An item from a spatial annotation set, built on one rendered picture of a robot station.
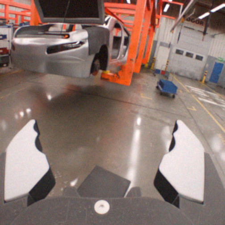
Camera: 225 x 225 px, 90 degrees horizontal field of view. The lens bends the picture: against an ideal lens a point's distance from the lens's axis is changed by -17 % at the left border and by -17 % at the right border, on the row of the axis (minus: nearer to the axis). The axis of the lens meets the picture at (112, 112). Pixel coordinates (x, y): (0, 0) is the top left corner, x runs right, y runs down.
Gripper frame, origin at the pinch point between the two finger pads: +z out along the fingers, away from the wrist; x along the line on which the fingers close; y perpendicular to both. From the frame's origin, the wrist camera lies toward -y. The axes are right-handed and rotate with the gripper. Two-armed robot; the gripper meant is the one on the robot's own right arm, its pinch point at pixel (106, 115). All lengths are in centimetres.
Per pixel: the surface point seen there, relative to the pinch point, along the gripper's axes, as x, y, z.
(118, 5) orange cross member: 30, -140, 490
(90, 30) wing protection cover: -28, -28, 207
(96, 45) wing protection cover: -20, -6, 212
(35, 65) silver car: -113, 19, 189
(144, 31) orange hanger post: 114, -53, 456
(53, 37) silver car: -83, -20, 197
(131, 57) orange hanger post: 44, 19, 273
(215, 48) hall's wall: 895, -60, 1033
